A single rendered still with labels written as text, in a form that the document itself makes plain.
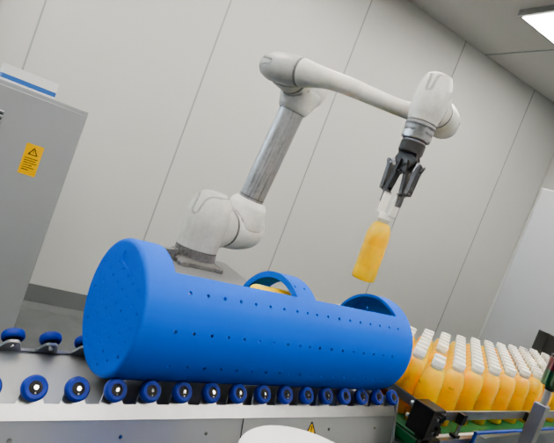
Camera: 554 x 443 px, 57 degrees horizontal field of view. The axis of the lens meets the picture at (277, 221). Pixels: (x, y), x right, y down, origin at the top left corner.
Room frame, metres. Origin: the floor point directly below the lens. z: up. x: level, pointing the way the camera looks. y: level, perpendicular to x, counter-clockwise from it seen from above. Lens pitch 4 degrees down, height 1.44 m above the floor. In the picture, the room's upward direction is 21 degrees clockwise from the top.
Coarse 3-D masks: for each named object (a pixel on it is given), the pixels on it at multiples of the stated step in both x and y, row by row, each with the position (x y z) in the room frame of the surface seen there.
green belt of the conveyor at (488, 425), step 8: (400, 416) 1.57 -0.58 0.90; (400, 424) 1.53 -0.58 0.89; (448, 424) 1.67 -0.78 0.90; (456, 424) 1.70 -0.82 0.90; (472, 424) 1.76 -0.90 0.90; (488, 424) 1.83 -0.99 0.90; (504, 424) 1.91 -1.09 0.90; (512, 424) 1.95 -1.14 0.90; (520, 424) 1.99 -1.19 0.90; (544, 424) 2.13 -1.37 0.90; (552, 424) 2.18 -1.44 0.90; (400, 432) 1.52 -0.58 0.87; (448, 432) 1.59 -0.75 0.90; (400, 440) 1.52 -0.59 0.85; (408, 440) 1.49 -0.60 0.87; (416, 440) 1.48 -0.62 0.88
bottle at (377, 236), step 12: (372, 228) 1.52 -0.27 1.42; (384, 228) 1.51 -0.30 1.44; (372, 240) 1.50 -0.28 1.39; (384, 240) 1.50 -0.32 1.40; (360, 252) 1.53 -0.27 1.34; (372, 252) 1.50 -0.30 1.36; (384, 252) 1.52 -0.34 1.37; (360, 264) 1.51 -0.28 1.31; (372, 264) 1.50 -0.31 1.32; (360, 276) 1.51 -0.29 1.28; (372, 276) 1.51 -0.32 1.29
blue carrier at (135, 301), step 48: (96, 288) 1.09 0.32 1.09; (144, 288) 0.93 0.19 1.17; (192, 288) 0.99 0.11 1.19; (240, 288) 1.09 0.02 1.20; (288, 288) 1.24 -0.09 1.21; (96, 336) 1.02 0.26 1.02; (144, 336) 0.91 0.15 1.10; (192, 336) 0.98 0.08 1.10; (240, 336) 1.05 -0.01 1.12; (288, 336) 1.14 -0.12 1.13; (336, 336) 1.25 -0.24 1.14; (384, 336) 1.38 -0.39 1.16; (288, 384) 1.24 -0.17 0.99; (336, 384) 1.33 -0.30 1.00; (384, 384) 1.45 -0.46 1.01
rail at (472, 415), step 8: (448, 416) 1.54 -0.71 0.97; (456, 416) 1.57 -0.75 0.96; (472, 416) 1.64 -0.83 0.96; (480, 416) 1.67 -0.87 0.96; (488, 416) 1.71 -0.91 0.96; (496, 416) 1.74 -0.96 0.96; (504, 416) 1.78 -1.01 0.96; (512, 416) 1.82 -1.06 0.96; (520, 416) 1.87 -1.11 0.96; (552, 416) 2.07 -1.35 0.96
